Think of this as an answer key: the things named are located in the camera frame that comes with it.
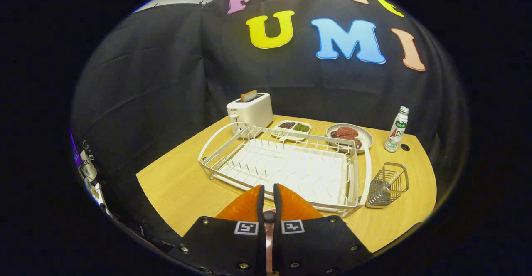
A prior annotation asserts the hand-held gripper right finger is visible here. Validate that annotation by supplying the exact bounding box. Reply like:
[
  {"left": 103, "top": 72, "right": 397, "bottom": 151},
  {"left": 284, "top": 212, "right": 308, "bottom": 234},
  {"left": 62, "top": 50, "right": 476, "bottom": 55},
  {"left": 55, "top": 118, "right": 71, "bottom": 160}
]
[{"left": 272, "top": 183, "right": 373, "bottom": 276}]

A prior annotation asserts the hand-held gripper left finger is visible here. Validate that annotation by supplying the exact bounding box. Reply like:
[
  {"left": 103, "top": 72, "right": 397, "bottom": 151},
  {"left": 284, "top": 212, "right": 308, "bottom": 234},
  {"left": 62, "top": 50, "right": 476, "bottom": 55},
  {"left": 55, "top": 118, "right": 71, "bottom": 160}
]
[{"left": 179, "top": 185, "right": 266, "bottom": 276}]

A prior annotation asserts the divided tray of beans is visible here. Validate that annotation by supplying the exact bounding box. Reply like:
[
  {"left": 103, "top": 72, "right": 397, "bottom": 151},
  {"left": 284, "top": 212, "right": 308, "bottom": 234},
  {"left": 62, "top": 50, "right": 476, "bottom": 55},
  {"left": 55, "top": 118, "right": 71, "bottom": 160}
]
[{"left": 273, "top": 120, "right": 312, "bottom": 141}]

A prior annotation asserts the white toaster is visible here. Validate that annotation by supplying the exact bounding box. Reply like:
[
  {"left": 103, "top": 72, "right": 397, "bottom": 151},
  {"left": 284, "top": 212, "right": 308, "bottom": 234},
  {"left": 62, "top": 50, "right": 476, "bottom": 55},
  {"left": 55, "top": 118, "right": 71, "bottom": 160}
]
[{"left": 226, "top": 93, "right": 273, "bottom": 135}]

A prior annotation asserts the pink plate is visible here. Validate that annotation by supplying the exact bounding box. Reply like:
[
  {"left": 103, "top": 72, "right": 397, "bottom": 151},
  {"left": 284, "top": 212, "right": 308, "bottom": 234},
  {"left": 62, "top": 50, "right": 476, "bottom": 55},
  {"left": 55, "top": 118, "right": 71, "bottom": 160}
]
[{"left": 265, "top": 222, "right": 273, "bottom": 273}]

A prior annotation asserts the white bottle with green label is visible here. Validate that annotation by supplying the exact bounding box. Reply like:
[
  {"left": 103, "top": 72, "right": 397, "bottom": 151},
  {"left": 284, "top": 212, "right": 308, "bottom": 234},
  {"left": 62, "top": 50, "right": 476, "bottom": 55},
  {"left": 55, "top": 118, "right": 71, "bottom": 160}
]
[{"left": 384, "top": 106, "right": 409, "bottom": 153}]

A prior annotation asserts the white and black equipment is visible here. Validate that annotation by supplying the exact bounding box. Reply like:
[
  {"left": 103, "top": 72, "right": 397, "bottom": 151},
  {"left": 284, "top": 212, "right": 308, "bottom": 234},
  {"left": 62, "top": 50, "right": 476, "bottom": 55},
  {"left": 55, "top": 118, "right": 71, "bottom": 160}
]
[{"left": 71, "top": 133, "right": 125, "bottom": 222}]

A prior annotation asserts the white wire dish rack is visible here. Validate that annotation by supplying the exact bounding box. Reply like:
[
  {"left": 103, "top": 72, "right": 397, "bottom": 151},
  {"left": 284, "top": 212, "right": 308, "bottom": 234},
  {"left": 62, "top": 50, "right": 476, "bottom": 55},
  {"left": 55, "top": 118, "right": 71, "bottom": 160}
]
[{"left": 197, "top": 122, "right": 372, "bottom": 218}]

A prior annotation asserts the white drip tray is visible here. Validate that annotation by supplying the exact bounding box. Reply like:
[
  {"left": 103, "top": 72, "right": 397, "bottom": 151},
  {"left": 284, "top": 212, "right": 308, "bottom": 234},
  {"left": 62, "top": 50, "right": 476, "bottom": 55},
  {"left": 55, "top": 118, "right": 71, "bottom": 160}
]
[{"left": 216, "top": 138, "right": 350, "bottom": 206}]

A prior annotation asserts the black backdrop cloth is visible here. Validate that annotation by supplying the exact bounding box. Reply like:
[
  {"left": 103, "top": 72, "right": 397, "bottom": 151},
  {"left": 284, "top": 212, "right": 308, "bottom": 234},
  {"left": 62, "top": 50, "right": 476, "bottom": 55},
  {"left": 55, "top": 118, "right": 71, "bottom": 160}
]
[{"left": 71, "top": 0, "right": 468, "bottom": 247}]

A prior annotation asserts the metal wire basket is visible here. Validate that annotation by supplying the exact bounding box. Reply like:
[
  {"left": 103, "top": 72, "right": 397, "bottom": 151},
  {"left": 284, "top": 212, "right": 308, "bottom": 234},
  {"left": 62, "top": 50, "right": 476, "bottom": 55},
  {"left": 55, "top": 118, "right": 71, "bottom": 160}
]
[{"left": 366, "top": 162, "right": 409, "bottom": 208}]

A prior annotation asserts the beige plate with meat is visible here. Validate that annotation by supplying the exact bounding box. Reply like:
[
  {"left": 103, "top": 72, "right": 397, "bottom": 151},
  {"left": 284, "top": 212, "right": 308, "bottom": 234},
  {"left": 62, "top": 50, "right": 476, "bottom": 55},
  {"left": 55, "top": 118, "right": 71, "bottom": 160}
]
[{"left": 326, "top": 123, "right": 373, "bottom": 154}]

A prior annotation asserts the red meat piece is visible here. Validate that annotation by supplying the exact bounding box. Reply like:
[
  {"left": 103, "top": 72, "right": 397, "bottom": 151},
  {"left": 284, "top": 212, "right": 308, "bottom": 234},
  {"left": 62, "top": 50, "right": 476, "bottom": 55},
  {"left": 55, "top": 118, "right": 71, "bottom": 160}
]
[
  {"left": 330, "top": 126, "right": 359, "bottom": 138},
  {"left": 339, "top": 135, "right": 362, "bottom": 148}
]

